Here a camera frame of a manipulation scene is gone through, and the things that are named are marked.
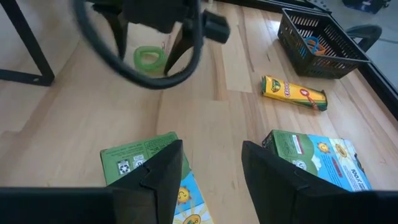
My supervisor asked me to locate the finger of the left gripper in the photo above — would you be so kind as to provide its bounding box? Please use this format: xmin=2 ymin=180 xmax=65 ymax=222
xmin=93 ymin=4 xmax=129 ymax=60
xmin=164 ymin=27 xmax=200 ymax=75

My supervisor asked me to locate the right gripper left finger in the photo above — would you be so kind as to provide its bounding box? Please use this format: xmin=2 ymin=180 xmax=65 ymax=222
xmin=102 ymin=139 xmax=183 ymax=224

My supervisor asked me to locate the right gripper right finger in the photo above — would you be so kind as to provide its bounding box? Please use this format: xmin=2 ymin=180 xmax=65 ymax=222
xmin=241 ymin=140 xmax=352 ymax=224

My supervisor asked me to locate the green coil keychain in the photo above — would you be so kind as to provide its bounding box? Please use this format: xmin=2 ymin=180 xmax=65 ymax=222
xmin=133 ymin=45 xmax=169 ymax=75

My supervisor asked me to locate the sun print crayon box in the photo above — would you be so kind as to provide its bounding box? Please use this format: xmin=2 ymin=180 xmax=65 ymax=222
xmin=262 ymin=129 xmax=373 ymax=192
xmin=99 ymin=131 xmax=215 ymax=224

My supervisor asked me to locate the slim yellow green crayon box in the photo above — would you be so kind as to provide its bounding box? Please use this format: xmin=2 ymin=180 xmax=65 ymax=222
xmin=261 ymin=75 xmax=328 ymax=112

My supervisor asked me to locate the blue rubber band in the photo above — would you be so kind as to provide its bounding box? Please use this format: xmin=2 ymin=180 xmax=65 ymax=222
xmin=300 ymin=35 xmax=324 ymax=58

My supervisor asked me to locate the orange rubber band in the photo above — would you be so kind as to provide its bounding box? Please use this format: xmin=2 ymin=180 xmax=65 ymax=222
xmin=310 ymin=45 xmax=327 ymax=57

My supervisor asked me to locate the black plastic basket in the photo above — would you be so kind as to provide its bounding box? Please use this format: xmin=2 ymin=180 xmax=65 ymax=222
xmin=277 ymin=7 xmax=371 ymax=80

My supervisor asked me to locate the dark grey rounded stand foot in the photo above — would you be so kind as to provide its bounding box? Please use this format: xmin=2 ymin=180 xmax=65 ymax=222
xmin=345 ymin=24 xmax=383 ymax=53

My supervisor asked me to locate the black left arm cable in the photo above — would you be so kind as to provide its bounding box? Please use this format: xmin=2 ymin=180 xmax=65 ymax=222
xmin=72 ymin=0 xmax=205 ymax=91

